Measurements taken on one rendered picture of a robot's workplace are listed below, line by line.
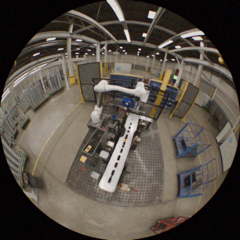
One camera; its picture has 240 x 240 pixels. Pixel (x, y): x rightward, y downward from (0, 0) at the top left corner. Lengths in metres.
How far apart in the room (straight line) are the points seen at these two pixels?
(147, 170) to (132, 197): 0.50
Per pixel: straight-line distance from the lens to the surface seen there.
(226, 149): 7.99
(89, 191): 1.30
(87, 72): 3.34
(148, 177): 1.32
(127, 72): 7.61
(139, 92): 0.80
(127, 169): 0.90
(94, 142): 0.87
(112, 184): 0.92
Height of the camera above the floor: 1.91
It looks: 45 degrees down
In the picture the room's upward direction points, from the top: 5 degrees clockwise
